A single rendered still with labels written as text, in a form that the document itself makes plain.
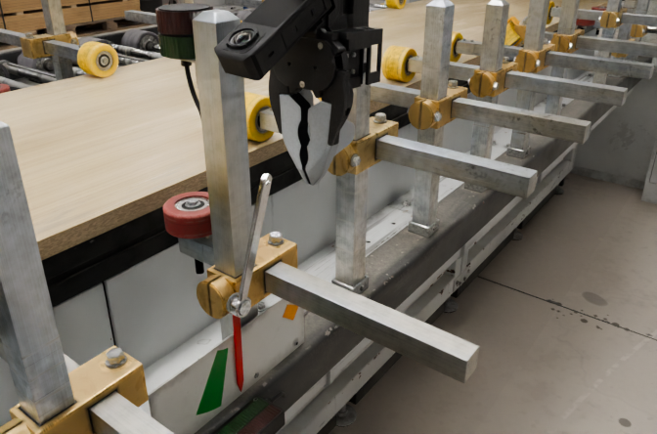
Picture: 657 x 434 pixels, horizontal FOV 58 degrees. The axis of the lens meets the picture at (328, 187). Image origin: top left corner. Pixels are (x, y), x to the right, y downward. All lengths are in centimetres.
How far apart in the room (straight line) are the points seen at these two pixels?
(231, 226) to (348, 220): 27
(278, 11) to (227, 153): 19
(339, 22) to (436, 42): 48
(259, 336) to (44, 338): 30
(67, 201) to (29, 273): 36
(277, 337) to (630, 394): 137
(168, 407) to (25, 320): 22
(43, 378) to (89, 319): 30
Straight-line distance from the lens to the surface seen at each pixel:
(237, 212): 69
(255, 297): 76
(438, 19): 103
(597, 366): 208
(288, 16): 52
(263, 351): 82
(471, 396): 186
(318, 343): 90
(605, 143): 332
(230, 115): 65
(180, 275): 98
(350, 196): 89
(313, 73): 55
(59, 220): 86
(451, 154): 84
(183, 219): 80
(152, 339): 100
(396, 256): 109
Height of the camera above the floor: 127
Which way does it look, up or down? 25 degrees down
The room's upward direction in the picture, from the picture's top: straight up
